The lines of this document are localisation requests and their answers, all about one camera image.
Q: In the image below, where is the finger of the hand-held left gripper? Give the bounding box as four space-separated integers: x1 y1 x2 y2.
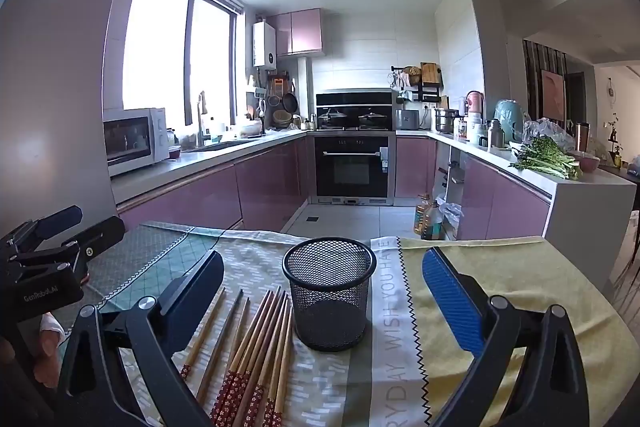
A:
30 205 83 240
60 215 126 275

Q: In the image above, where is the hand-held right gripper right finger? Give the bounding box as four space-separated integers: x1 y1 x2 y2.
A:
421 247 591 427

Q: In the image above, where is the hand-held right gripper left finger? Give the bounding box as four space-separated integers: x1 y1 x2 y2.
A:
55 249 226 427

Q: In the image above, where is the bunch of wooden chopsticks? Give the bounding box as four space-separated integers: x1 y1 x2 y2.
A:
180 287 296 427

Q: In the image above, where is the black mesh utensil holder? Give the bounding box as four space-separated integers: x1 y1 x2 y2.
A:
281 237 377 353

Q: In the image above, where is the person's left hand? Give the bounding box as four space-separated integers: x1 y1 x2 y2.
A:
29 328 67 390

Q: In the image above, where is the white tissue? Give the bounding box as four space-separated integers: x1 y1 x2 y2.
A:
40 313 66 338

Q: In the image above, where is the patchwork tablecloth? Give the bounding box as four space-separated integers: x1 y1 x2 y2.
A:
50 221 633 427

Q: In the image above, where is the yellow cooking oil bottle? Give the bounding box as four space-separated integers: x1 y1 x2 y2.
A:
412 193 433 238

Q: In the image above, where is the pink base cabinet run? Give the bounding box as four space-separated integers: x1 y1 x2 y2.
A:
112 134 316 233
395 134 553 240

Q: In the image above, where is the grey refrigerator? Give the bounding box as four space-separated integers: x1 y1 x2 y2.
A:
0 0 148 243

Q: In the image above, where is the white microwave oven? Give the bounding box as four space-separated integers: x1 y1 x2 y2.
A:
102 107 170 178

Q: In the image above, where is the steel kitchen sink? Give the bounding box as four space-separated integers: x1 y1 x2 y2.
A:
200 138 261 152

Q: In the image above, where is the steel kitchen faucet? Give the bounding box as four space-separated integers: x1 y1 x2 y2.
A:
196 91 208 148

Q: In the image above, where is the black built-in oven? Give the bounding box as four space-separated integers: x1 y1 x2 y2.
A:
314 132 397 206

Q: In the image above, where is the bunch of green vegetables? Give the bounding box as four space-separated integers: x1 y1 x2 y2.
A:
509 136 583 180

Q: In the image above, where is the steel stockpot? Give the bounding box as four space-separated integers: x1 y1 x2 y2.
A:
434 107 460 134

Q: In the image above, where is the pale green countertop appliance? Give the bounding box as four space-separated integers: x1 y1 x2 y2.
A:
494 99 525 142

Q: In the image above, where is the kitchen window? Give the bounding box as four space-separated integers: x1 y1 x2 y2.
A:
122 0 246 128

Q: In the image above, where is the clear plastic bag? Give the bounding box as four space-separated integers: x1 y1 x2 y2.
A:
522 117 576 152

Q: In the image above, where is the pink electric kettle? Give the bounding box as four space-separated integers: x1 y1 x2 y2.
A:
465 90 485 118

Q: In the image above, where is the black range hood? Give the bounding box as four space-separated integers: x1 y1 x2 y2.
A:
316 89 395 108

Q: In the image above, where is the black wall rack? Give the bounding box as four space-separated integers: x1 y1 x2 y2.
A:
391 62 443 104

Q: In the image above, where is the pink wall painting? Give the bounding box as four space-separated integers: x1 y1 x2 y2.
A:
541 69 566 122

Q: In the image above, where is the white wall water heater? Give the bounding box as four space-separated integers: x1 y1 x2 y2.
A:
252 21 277 68

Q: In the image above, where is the pink upper wall cabinet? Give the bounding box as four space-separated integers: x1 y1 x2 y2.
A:
267 8 326 56

